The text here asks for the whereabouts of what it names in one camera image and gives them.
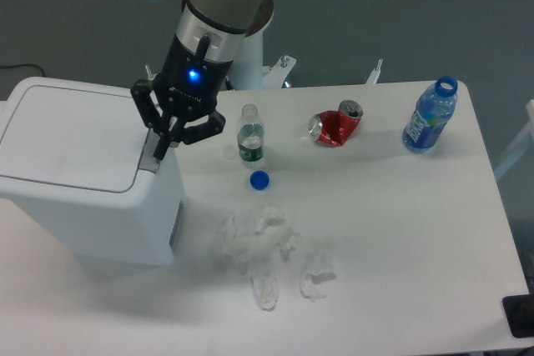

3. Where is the crumpled white tissue middle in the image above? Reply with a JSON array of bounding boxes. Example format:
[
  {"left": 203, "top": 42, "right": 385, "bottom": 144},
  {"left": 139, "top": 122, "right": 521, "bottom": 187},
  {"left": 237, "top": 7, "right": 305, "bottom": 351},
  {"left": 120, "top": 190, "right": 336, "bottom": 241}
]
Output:
[{"left": 273, "top": 226, "right": 302, "bottom": 253}]

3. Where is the black cable on floor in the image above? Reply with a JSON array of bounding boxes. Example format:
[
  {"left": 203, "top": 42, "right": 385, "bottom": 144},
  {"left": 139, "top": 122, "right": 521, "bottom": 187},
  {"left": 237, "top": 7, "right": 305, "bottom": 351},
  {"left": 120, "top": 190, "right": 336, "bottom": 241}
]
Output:
[{"left": 0, "top": 63, "right": 45, "bottom": 74}]

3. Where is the crumpled white tissue left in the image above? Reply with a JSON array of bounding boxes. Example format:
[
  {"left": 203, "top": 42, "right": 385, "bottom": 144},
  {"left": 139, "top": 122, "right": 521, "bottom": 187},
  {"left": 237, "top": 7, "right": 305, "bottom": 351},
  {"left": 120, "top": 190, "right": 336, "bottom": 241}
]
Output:
[{"left": 220, "top": 217, "right": 251, "bottom": 262}]

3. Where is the crumpled white tissue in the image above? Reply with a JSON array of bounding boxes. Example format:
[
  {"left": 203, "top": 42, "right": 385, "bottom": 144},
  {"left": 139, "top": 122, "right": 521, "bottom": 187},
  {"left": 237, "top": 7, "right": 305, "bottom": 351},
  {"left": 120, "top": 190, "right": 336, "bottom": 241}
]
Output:
[
  {"left": 220, "top": 217, "right": 251, "bottom": 262},
  {"left": 300, "top": 249, "right": 336, "bottom": 302},
  {"left": 252, "top": 206, "right": 286, "bottom": 233},
  {"left": 273, "top": 226, "right": 302, "bottom": 253},
  {"left": 250, "top": 269, "right": 280, "bottom": 312}
]

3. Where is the crumpled white tissue right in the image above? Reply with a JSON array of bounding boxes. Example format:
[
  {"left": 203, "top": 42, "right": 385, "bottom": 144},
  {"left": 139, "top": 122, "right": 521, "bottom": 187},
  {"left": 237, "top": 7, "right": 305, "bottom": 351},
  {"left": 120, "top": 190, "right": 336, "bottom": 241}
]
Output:
[{"left": 300, "top": 249, "right": 336, "bottom": 302}]

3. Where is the blue plastic bottle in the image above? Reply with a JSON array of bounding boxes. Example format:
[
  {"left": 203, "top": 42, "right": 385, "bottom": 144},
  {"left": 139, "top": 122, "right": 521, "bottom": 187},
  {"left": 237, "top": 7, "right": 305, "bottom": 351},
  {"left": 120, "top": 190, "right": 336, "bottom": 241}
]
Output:
[{"left": 402, "top": 75, "right": 458, "bottom": 153}]

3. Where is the crumpled white tissue bottom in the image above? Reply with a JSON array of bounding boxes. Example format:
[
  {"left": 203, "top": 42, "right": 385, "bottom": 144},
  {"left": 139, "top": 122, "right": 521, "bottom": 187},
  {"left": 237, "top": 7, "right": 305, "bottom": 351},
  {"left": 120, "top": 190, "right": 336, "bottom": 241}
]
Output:
[{"left": 250, "top": 269, "right": 280, "bottom": 312}]

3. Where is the black device table corner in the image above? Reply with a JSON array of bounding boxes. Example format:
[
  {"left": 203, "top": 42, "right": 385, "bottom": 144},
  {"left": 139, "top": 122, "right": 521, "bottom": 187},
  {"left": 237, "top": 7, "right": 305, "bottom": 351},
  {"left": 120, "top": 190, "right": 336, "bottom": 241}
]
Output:
[{"left": 502, "top": 294, "right": 533, "bottom": 338}]

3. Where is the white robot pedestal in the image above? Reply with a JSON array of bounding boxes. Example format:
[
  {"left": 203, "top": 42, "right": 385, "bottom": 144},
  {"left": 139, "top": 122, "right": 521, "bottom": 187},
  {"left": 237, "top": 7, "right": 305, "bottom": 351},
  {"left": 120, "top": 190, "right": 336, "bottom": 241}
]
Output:
[{"left": 175, "top": 0, "right": 296, "bottom": 90}]

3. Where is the blue bottle cap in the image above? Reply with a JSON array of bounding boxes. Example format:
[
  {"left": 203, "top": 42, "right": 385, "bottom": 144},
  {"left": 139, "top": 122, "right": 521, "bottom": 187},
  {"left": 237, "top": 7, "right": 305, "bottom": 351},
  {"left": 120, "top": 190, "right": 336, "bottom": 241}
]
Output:
[{"left": 249, "top": 170, "right": 270, "bottom": 191}]

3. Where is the white bottle cap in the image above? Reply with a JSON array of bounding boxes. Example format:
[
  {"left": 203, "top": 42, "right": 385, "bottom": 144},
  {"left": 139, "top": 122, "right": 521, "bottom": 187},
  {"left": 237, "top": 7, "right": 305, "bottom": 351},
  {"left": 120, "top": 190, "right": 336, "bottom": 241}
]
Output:
[{"left": 222, "top": 148, "right": 236, "bottom": 160}]

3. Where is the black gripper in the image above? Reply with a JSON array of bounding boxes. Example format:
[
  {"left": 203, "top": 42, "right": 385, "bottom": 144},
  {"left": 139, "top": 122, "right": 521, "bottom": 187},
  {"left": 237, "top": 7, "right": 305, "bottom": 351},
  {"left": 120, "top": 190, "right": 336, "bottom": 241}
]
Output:
[{"left": 130, "top": 35, "right": 231, "bottom": 159}]

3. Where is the white push-button trash can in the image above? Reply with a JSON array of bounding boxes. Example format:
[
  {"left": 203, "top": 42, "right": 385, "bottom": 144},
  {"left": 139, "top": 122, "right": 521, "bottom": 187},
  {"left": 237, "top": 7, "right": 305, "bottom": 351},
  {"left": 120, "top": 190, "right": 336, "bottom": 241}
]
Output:
[{"left": 1, "top": 78, "right": 185, "bottom": 265}]

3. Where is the crushed red soda can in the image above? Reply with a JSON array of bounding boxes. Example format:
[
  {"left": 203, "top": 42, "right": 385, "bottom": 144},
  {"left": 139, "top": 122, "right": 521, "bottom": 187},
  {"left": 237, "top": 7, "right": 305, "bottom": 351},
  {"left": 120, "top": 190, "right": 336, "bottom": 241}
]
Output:
[{"left": 308, "top": 99, "right": 364, "bottom": 148}]

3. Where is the clear green-label plastic bottle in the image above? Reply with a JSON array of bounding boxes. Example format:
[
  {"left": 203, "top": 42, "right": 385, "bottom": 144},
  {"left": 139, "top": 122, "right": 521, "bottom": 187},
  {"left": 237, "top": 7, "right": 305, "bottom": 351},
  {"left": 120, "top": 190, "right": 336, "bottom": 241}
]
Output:
[{"left": 237, "top": 103, "right": 264, "bottom": 163}]

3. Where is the crumpled white tissue top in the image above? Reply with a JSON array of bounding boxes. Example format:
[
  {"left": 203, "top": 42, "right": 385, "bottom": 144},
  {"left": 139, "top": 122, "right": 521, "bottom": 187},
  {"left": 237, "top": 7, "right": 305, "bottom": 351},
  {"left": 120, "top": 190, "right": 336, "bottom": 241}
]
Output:
[{"left": 252, "top": 206, "right": 286, "bottom": 233}]

